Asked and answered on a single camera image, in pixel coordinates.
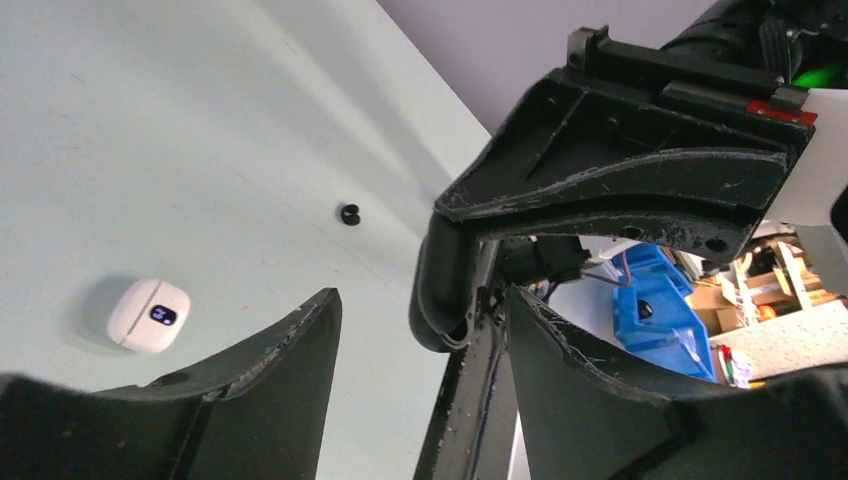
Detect white earbud charging case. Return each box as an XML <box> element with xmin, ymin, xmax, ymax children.
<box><xmin>106</xmin><ymin>279</ymin><xmax>191</xmax><ymax>354</ymax></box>

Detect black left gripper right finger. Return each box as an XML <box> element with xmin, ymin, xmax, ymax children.
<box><xmin>504</xmin><ymin>287</ymin><xmax>847</xmax><ymax>479</ymax></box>

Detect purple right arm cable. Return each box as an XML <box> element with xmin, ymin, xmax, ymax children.
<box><xmin>580</xmin><ymin>250</ymin><xmax>634</xmax><ymax>289</ymax></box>

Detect blue plastic storage bin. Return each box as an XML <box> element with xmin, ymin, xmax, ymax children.
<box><xmin>613</xmin><ymin>243</ymin><xmax>716</xmax><ymax>382</ymax></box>

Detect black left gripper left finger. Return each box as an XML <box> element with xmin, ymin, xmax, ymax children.
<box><xmin>1</xmin><ymin>288</ymin><xmax>342</xmax><ymax>479</ymax></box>

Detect cluttered background shelf items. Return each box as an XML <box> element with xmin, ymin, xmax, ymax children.
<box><xmin>686</xmin><ymin>235</ymin><xmax>847</xmax><ymax>388</ymax></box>

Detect black table hole grommet right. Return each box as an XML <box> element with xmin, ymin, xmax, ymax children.
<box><xmin>338</xmin><ymin>203</ymin><xmax>361</xmax><ymax>227</ymax></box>

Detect black cylindrical cap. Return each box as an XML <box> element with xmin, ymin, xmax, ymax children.
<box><xmin>408</xmin><ymin>213</ymin><xmax>479</xmax><ymax>353</ymax></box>

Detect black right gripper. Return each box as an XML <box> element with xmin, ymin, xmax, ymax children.
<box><xmin>435</xmin><ymin>27</ymin><xmax>817</xmax><ymax>265</ymax></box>

